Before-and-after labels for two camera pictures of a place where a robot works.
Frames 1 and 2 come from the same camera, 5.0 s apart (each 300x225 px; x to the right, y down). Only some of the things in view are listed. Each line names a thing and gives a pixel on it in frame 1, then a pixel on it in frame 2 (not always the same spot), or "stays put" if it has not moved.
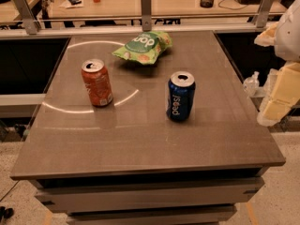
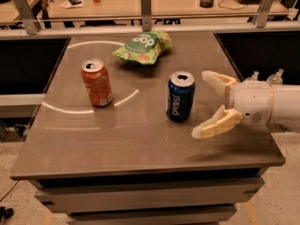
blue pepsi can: (181, 93) stays put
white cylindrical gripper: (289, 37) -> (251, 101)
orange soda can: (97, 82) stays put
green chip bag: (145, 47) stays put
